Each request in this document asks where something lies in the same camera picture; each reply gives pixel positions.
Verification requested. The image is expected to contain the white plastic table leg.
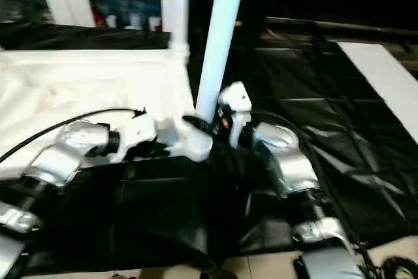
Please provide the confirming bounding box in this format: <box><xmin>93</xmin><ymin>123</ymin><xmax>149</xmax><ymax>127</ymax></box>
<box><xmin>195</xmin><ymin>0</ymin><xmax>249</xmax><ymax>123</ymax></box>
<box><xmin>168</xmin><ymin>0</ymin><xmax>191</xmax><ymax>64</ymax></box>

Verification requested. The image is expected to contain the white plastic table top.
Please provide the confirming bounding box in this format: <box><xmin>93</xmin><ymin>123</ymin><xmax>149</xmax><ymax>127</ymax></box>
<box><xmin>0</xmin><ymin>48</ymin><xmax>215</xmax><ymax>182</ymax></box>

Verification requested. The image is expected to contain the black mat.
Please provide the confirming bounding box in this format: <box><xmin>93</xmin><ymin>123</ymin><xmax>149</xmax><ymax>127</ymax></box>
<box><xmin>0</xmin><ymin>22</ymin><xmax>418</xmax><ymax>275</ymax></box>

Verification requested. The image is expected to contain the white flat board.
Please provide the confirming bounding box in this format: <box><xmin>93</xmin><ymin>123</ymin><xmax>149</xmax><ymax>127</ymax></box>
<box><xmin>336</xmin><ymin>42</ymin><xmax>418</xmax><ymax>120</ymax></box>

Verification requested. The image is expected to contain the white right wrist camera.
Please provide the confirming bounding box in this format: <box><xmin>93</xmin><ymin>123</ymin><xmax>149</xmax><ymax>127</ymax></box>
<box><xmin>217</xmin><ymin>81</ymin><xmax>253</xmax><ymax>148</ymax></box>

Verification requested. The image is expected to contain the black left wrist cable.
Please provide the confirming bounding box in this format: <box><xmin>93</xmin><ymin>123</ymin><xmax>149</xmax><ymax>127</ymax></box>
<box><xmin>0</xmin><ymin>107</ymin><xmax>147</xmax><ymax>164</ymax></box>

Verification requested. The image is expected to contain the black rail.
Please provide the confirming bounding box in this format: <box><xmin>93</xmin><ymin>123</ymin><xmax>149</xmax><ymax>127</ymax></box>
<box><xmin>266</xmin><ymin>16</ymin><xmax>418</xmax><ymax>37</ymax></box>

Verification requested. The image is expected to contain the black cable bundle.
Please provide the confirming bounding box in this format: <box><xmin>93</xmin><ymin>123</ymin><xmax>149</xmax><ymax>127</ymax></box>
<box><xmin>380</xmin><ymin>255</ymin><xmax>418</xmax><ymax>279</ymax></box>

